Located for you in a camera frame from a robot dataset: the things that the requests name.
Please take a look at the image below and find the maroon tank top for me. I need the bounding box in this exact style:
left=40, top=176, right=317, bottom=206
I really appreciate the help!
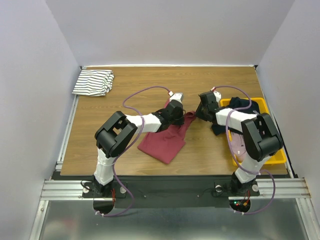
left=137, top=109, right=196, bottom=165

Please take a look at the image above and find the black white striped tank top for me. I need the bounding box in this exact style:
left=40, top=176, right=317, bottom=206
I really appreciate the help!
left=72, top=69, right=115, bottom=97

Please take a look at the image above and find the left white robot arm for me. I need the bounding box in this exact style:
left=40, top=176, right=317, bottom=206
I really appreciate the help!
left=92, top=94, right=188, bottom=197

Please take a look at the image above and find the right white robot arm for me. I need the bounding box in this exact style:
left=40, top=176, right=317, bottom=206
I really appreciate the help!
left=196, top=90, right=283, bottom=195

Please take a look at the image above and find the navy blue tank top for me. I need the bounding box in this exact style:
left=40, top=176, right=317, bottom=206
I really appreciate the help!
left=211, top=97, right=261, bottom=137

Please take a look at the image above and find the light pink tank top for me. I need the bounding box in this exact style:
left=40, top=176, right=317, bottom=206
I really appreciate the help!
left=229, top=132, right=247, bottom=163

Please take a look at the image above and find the yellow plastic tray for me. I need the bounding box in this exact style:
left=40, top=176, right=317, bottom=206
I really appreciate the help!
left=228, top=97, right=286, bottom=165

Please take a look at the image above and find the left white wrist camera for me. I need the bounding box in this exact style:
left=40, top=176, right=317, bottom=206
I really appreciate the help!
left=168, top=91, right=184, bottom=103

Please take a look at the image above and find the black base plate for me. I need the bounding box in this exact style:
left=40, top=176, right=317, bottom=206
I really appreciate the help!
left=82, top=175, right=260, bottom=209

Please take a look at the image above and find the aluminium frame rail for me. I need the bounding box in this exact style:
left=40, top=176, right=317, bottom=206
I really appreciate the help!
left=29, top=65, right=87, bottom=240

